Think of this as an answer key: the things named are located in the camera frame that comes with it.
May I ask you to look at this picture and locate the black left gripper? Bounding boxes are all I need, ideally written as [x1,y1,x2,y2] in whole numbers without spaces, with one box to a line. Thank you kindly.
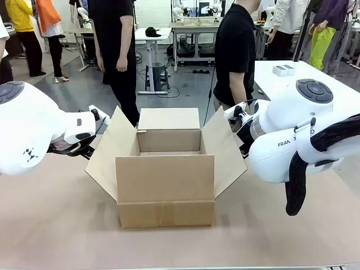
[73,138,96,158]

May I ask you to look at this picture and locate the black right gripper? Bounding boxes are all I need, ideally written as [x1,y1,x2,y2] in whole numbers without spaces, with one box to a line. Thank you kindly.
[233,120,254,159]

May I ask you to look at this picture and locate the brown cardboard box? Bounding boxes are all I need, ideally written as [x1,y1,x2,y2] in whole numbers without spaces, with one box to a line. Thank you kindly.
[85,105,248,229]

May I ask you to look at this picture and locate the person's left forearm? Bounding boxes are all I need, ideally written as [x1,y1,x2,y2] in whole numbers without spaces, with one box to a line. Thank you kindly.
[229,71,249,106]

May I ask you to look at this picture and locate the person in black polo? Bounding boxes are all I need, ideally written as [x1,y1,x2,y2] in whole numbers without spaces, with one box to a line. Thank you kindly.
[213,0,264,113]

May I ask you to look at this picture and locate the grey step stool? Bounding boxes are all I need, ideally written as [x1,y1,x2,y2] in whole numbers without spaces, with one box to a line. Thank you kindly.
[145,64,170,92]

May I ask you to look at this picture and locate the black stand pole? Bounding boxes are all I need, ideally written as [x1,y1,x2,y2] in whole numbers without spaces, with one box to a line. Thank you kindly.
[292,0,317,62]

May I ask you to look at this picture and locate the bystander in black T-shirt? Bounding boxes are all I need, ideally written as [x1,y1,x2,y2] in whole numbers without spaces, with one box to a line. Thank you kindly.
[88,0,141,127]

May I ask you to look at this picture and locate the bystander purple jacket lime trousers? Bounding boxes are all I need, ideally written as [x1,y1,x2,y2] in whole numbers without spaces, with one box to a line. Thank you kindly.
[308,0,352,71]

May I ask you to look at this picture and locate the white height-adjustable desk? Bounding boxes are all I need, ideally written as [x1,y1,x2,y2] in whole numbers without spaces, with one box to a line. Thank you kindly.
[134,27,173,96]

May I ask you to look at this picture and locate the bystander in white jacket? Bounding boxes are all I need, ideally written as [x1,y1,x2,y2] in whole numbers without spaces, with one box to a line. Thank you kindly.
[265,0,307,61]

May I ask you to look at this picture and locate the bystander in grey trousers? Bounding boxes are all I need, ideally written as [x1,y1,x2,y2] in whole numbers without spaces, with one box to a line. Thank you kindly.
[327,16,357,78]

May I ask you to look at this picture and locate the computer monitor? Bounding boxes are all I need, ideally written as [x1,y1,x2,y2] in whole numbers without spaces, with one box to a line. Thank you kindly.
[198,1,211,16]

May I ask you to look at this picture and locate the black cap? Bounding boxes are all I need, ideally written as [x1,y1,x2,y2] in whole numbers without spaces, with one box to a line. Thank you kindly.
[145,26,163,38]

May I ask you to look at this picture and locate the bystander in white shirt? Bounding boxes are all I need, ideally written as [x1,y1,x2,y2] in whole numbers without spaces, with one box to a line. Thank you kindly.
[0,15,14,85]

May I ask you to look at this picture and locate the bystander in orange top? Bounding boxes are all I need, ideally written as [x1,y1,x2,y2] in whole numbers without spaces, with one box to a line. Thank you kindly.
[35,0,70,84]

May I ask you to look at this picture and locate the bystander in yellow shirt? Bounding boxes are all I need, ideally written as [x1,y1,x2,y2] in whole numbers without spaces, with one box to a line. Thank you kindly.
[4,0,47,78]

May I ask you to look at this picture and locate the grey frame workbench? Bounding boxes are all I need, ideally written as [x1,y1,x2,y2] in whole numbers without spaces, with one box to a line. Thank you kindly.
[169,21,226,73]

